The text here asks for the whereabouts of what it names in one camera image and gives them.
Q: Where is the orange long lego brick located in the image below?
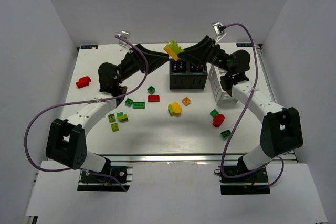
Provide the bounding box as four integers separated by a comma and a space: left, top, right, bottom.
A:
164, 45, 179, 61

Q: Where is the lime long lego brick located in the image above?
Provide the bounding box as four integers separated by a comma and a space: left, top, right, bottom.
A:
167, 40, 184, 55

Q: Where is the orange rounded lego brick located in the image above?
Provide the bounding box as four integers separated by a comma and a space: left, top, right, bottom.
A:
171, 102, 182, 116

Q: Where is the lime rounded lego brick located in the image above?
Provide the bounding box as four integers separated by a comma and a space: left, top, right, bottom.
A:
168, 104, 175, 116

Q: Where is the lime curved lego base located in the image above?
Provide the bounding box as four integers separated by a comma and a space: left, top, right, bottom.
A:
117, 114, 129, 123

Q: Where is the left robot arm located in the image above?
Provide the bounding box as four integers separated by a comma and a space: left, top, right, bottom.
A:
46, 44, 169, 174

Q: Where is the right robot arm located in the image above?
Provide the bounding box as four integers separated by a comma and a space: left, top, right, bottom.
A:
178, 36, 303, 177

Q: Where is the black two-slot container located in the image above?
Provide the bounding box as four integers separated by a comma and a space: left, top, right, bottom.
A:
169, 59, 208, 90

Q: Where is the blue table label right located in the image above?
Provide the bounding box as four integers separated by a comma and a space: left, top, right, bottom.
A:
236, 42, 254, 47

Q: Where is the blue table label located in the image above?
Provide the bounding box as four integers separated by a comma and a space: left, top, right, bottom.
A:
80, 45, 98, 50
236, 42, 254, 47

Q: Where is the dark green small square lego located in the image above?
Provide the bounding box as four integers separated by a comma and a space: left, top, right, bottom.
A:
147, 86, 156, 94

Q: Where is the red rounded lego brick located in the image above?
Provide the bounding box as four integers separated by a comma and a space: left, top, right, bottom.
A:
148, 94, 160, 103

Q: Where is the dark green hollow square lego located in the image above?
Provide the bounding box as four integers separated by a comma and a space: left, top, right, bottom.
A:
125, 98, 133, 107

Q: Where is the dark green long lego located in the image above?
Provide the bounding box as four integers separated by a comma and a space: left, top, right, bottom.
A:
132, 102, 145, 109

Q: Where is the white two-slot container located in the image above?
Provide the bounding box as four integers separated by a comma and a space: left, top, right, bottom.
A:
208, 65, 237, 106

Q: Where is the orange small square lego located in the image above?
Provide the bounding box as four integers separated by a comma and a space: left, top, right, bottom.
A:
182, 97, 191, 106

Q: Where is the blue table label left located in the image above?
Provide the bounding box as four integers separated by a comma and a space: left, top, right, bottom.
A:
80, 45, 98, 50

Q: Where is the red arch lego brick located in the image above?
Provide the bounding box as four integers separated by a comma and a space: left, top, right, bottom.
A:
76, 76, 91, 89

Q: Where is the lime hollow square lego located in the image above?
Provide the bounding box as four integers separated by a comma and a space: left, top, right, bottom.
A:
108, 114, 116, 123

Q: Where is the red round lego right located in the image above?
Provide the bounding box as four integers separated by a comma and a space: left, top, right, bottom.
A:
212, 114, 225, 127

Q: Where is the lime studded square lego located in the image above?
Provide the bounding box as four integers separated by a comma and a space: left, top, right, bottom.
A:
111, 123, 119, 132

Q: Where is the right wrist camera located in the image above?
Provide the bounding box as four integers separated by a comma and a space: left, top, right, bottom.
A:
213, 22, 226, 44

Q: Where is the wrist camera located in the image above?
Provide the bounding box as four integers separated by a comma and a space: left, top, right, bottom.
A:
213, 22, 226, 44
118, 31, 131, 52

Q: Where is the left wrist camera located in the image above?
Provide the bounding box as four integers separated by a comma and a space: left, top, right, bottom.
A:
118, 31, 131, 52

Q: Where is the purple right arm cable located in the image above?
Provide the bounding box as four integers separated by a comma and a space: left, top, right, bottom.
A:
220, 23, 285, 188

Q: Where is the aluminium table front rail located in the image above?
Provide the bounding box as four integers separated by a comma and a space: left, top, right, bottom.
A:
98, 153, 299, 163

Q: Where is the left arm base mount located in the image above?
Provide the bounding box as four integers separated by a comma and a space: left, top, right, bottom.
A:
77, 164, 133, 193

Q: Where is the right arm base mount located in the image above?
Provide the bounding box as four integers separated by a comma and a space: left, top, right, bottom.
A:
214, 167, 270, 195

